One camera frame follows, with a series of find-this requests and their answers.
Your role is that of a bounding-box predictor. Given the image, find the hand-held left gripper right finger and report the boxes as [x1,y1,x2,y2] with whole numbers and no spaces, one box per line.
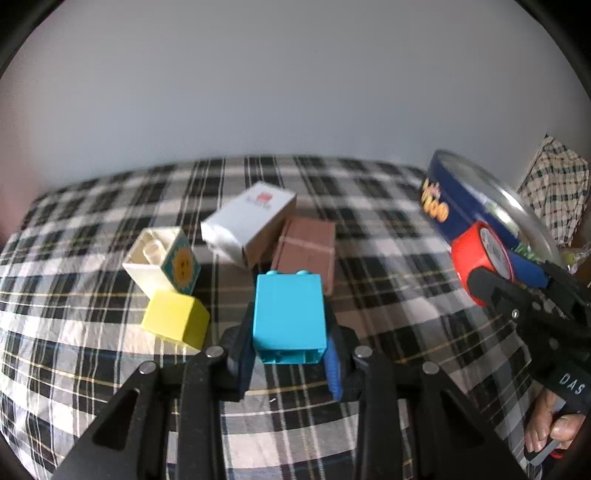
[323,323,527,480]

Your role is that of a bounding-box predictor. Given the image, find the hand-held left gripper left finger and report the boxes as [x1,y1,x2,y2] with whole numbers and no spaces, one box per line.
[55,323,257,480]

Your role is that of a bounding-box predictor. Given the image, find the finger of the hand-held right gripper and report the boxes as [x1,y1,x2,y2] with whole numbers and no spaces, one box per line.
[467,267,544,334]
[538,261,591,325]

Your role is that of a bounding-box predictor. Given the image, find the red round container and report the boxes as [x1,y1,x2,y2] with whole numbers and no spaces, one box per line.
[451,222,515,308]

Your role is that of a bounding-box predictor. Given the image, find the teal bear toy block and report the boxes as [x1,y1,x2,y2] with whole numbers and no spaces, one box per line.
[252,270,329,366]

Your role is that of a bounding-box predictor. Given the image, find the yellow toy block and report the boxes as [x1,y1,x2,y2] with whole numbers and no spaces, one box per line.
[141,289,211,349]

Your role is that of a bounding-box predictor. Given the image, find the blue round cookie tin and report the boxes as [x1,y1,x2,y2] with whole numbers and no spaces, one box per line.
[421,148,566,287]

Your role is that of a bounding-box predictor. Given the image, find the white sun print toy block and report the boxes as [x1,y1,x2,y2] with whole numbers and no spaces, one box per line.
[123,226,201,296]

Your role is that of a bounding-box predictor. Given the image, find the brown rectangular box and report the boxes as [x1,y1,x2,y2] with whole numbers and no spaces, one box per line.
[270,218,337,296]

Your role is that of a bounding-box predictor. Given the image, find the white cardboard box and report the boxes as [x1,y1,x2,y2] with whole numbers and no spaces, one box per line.
[201,181,297,269]

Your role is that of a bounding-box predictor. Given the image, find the person's right hand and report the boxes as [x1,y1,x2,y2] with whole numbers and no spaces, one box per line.
[525,388,591,457]

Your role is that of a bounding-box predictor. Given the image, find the crumpled plastic bag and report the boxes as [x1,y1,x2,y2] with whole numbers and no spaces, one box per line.
[558,247,591,273]

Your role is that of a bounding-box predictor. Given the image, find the checked pillow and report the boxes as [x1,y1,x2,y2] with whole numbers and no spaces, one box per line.
[517,136,591,247]

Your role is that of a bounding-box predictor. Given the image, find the black white checked bedsheet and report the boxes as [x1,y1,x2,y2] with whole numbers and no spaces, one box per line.
[0,154,591,480]

